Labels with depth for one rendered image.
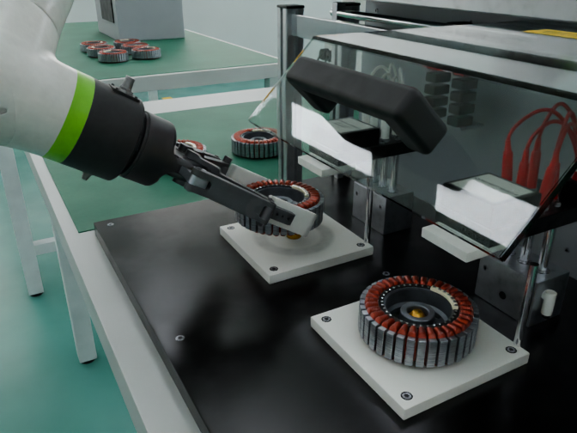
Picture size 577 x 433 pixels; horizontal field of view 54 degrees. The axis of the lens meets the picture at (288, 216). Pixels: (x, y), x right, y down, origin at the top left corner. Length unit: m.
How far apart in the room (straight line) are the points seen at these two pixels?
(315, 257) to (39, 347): 1.40
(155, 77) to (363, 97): 1.75
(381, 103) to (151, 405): 0.37
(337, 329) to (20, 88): 0.37
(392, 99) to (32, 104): 0.36
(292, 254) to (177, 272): 0.14
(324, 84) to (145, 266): 0.45
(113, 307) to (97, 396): 1.05
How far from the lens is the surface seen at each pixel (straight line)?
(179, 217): 0.84
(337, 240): 0.73
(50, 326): 2.06
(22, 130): 0.56
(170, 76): 2.03
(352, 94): 0.30
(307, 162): 0.72
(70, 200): 1.00
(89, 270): 0.78
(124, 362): 0.61
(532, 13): 0.55
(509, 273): 0.63
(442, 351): 0.52
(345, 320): 0.59
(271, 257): 0.69
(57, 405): 1.74
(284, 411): 0.50
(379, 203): 0.78
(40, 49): 0.58
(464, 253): 0.52
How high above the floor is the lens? 1.12
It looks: 25 degrees down
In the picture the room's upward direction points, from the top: straight up
